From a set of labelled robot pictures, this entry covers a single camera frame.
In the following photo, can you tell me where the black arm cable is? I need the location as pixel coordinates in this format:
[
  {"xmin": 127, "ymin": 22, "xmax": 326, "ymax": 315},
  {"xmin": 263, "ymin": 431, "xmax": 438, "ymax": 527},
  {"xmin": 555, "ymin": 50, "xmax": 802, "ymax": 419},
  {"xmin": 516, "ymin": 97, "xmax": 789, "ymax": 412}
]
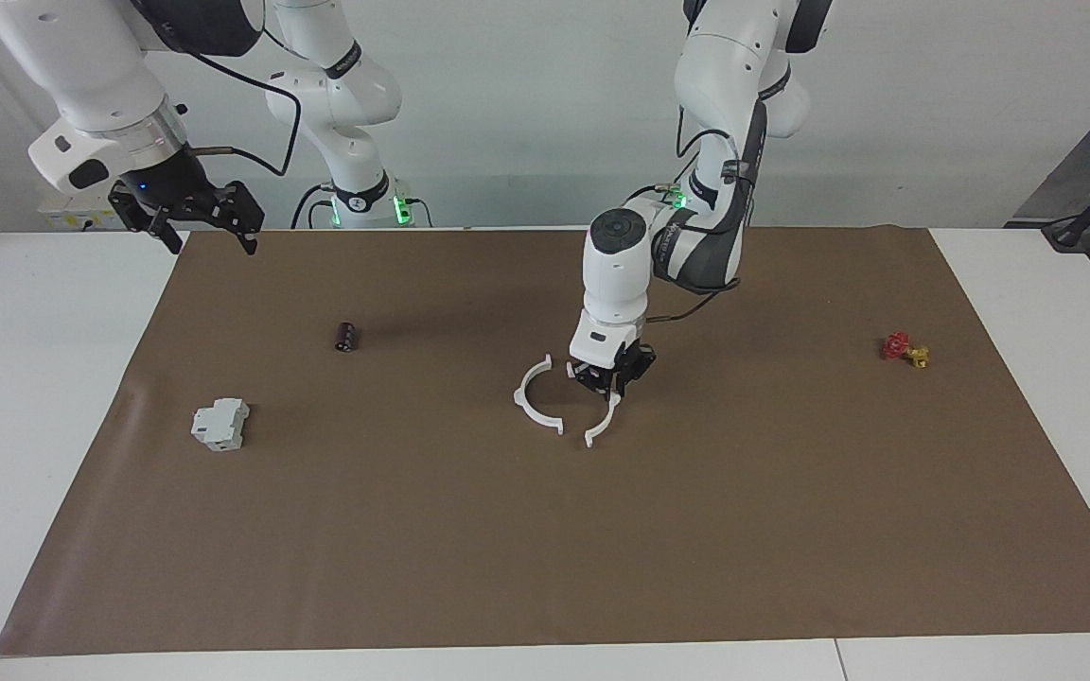
[
  {"xmin": 630, "ymin": 95, "xmax": 768, "ymax": 324},
  {"xmin": 181, "ymin": 43, "xmax": 303, "ymax": 179}
]

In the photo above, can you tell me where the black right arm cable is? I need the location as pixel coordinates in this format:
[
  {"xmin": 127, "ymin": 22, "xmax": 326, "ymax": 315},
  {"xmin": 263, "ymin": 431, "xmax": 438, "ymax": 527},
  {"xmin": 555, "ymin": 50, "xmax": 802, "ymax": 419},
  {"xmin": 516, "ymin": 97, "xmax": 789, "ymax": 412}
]
[{"xmin": 181, "ymin": 43, "xmax": 303, "ymax": 179}]

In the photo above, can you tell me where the beige box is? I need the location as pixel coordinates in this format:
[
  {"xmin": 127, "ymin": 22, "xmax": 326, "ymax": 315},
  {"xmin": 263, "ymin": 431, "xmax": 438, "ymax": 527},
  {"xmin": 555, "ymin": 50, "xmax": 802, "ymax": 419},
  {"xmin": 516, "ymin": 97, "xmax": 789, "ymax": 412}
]
[{"xmin": 39, "ymin": 194, "xmax": 130, "ymax": 233}]

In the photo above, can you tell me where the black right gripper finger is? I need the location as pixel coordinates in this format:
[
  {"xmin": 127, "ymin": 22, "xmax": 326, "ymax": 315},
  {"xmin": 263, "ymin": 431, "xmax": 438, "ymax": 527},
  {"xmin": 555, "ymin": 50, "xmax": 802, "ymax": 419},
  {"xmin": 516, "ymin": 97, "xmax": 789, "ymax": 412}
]
[
  {"xmin": 214, "ymin": 180, "xmax": 265, "ymax": 254},
  {"xmin": 110, "ymin": 194, "xmax": 184, "ymax": 254}
]

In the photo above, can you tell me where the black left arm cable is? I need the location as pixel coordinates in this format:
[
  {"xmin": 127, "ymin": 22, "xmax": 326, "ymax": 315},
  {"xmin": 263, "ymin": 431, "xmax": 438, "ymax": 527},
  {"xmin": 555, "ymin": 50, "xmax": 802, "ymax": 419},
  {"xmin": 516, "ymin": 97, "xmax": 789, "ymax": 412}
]
[{"xmin": 630, "ymin": 95, "xmax": 768, "ymax": 324}]

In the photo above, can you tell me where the white half pipe clamp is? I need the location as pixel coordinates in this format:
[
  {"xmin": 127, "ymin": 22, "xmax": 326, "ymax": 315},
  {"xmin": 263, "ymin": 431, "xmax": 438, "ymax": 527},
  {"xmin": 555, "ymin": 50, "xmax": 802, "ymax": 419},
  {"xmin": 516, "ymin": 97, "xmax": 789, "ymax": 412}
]
[
  {"xmin": 512, "ymin": 354, "xmax": 566, "ymax": 437},
  {"xmin": 565, "ymin": 359, "xmax": 624, "ymax": 449}
]

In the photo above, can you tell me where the white circuit breaker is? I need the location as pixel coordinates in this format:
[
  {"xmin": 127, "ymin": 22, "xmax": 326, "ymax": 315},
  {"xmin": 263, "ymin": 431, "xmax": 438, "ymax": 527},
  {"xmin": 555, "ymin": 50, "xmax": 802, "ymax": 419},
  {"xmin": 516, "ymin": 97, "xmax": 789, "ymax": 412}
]
[{"xmin": 190, "ymin": 397, "xmax": 251, "ymax": 452}]

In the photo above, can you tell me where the brown paper mat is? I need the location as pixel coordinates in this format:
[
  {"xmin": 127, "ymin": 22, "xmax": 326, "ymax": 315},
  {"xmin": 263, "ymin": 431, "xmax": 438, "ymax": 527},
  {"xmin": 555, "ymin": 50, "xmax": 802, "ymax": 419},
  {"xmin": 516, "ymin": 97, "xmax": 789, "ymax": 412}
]
[{"xmin": 0, "ymin": 225, "xmax": 1090, "ymax": 656}]

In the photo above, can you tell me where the red handle brass valve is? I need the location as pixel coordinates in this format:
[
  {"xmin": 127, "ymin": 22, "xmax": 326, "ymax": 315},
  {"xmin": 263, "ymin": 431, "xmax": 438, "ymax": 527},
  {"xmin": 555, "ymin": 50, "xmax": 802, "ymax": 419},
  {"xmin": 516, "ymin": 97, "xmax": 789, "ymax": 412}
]
[{"xmin": 882, "ymin": 331, "xmax": 931, "ymax": 370}]

